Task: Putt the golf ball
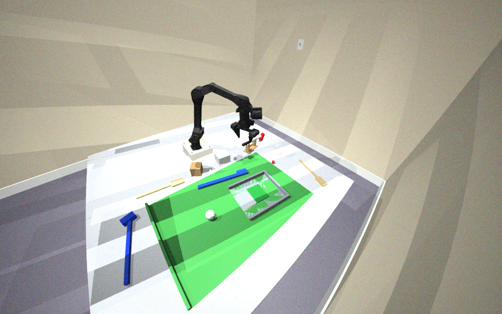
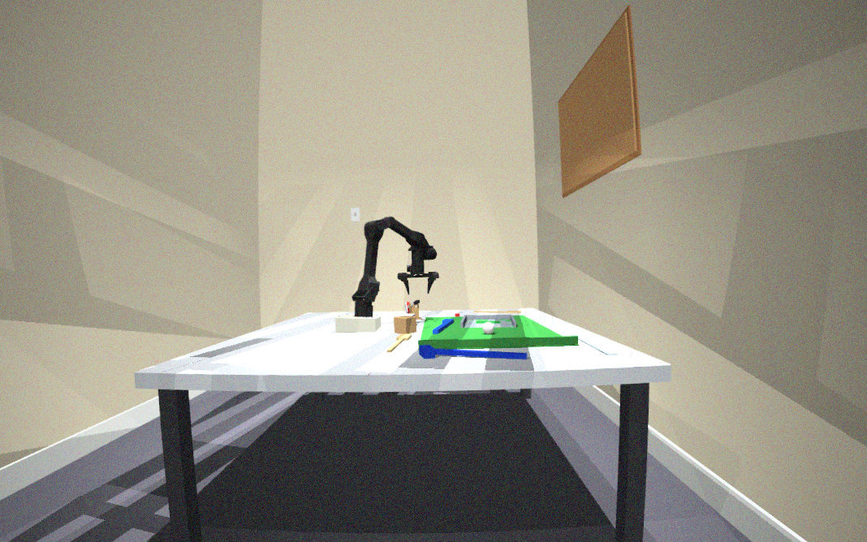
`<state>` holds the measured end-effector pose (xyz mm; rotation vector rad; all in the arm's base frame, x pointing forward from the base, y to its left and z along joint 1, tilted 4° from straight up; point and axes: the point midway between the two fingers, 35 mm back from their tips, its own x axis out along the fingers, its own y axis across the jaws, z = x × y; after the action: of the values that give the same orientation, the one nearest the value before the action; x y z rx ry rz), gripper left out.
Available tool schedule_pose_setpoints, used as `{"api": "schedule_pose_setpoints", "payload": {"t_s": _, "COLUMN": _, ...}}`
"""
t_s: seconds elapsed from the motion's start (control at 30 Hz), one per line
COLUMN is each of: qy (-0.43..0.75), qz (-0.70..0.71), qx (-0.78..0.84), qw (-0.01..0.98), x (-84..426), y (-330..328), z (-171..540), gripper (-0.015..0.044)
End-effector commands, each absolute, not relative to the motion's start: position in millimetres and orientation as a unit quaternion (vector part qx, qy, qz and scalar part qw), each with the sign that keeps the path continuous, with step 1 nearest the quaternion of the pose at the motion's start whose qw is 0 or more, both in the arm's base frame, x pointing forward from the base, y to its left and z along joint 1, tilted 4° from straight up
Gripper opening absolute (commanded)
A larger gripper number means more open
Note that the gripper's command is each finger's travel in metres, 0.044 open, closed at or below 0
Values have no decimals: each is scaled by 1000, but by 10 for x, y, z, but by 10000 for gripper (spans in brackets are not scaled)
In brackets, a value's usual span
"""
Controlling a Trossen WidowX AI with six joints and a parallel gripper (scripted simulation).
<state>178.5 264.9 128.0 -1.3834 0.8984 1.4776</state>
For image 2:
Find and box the blue golf putter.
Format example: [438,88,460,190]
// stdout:
[419,345,526,359]

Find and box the blue flat bar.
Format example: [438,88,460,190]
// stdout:
[433,319,454,334]

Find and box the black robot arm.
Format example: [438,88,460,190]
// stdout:
[352,216,437,318]

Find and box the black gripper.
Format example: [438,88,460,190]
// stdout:
[398,260,439,294]

